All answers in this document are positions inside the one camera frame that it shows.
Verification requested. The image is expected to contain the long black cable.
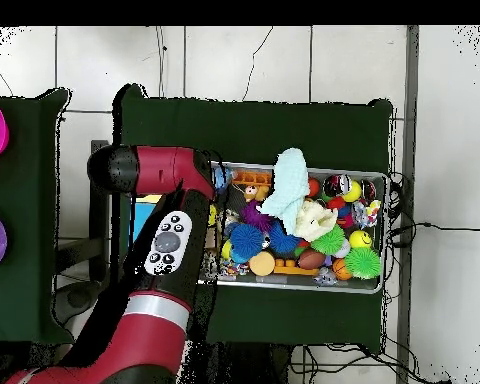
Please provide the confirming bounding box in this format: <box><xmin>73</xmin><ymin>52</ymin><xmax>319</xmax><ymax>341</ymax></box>
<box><xmin>389</xmin><ymin>221</ymin><xmax>480</xmax><ymax>241</ymax></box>

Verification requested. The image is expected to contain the orange plush toy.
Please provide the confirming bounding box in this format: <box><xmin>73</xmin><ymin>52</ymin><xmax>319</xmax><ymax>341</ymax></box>
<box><xmin>243</xmin><ymin>184</ymin><xmax>270</xmax><ymax>203</ymax></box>

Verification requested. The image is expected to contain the wooden box with three holes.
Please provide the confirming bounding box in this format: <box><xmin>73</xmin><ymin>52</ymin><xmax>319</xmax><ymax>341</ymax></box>
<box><xmin>132</xmin><ymin>194</ymin><xmax>164</xmax><ymax>243</ymax></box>

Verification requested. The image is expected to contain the dark green tablecloth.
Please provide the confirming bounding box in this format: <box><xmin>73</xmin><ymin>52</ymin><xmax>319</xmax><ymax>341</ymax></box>
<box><xmin>0</xmin><ymin>87</ymin><xmax>77</xmax><ymax>347</ymax></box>
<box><xmin>109</xmin><ymin>83</ymin><xmax>395</xmax><ymax>348</ymax></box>

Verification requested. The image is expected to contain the cream waffle cloth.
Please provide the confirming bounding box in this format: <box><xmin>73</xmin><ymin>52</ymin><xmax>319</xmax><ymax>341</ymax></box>
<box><xmin>294</xmin><ymin>198</ymin><xmax>340</xmax><ymax>243</ymax></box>

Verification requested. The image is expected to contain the blue spiky rubber ball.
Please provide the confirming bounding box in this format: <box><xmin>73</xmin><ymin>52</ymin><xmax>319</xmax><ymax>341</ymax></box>
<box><xmin>228</xmin><ymin>222</ymin><xmax>265</xmax><ymax>262</ymax></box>
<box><xmin>268</xmin><ymin>221</ymin><xmax>303</xmax><ymax>255</ymax></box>

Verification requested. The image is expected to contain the yellow smiley ball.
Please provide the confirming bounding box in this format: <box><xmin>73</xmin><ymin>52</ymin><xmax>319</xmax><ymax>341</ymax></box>
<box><xmin>348</xmin><ymin>230</ymin><xmax>374</xmax><ymax>250</ymax></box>

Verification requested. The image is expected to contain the green spiky rubber ball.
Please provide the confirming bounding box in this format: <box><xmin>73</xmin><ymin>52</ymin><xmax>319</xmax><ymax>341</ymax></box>
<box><xmin>344</xmin><ymin>247</ymin><xmax>382</xmax><ymax>281</ymax></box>
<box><xmin>310</xmin><ymin>225</ymin><xmax>347</xmax><ymax>257</ymax></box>

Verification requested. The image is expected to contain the mint green waffle cloth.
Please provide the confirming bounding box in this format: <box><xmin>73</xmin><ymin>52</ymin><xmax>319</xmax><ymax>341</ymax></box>
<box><xmin>259</xmin><ymin>146</ymin><xmax>311</xmax><ymax>235</ymax></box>

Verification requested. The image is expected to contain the shallow wire mesh bin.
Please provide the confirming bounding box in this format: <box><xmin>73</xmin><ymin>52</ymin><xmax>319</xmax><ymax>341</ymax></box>
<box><xmin>199</xmin><ymin>160</ymin><xmax>389</xmax><ymax>295</ymax></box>

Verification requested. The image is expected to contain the tan foam disc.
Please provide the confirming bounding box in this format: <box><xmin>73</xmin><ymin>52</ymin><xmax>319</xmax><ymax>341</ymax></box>
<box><xmin>248</xmin><ymin>250</ymin><xmax>276</xmax><ymax>277</ymax></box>

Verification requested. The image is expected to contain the purple spiky monster toy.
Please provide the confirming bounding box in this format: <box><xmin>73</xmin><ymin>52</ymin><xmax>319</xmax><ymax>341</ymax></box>
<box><xmin>239</xmin><ymin>199</ymin><xmax>275</xmax><ymax>233</ymax></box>

